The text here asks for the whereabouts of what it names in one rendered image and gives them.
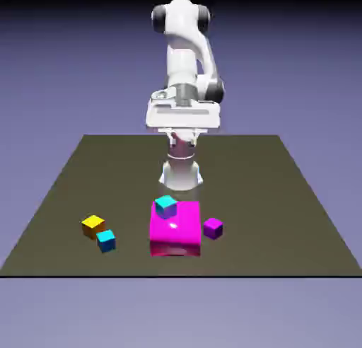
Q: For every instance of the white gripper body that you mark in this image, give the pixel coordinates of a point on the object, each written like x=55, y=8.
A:
x=183, y=117

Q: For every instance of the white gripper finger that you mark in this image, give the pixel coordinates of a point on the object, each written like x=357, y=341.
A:
x=192, y=140
x=172, y=140

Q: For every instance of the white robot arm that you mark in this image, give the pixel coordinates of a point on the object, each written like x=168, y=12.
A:
x=181, y=65

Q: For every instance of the small cyan cube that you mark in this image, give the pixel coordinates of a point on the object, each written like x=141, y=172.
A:
x=165, y=208
x=106, y=240

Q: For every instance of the small purple cube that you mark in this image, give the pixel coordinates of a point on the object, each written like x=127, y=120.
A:
x=212, y=228

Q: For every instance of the small yellow cube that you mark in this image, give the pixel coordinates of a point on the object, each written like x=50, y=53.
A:
x=92, y=225

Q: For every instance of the large magenta box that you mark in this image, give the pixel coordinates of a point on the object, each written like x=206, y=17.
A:
x=181, y=226

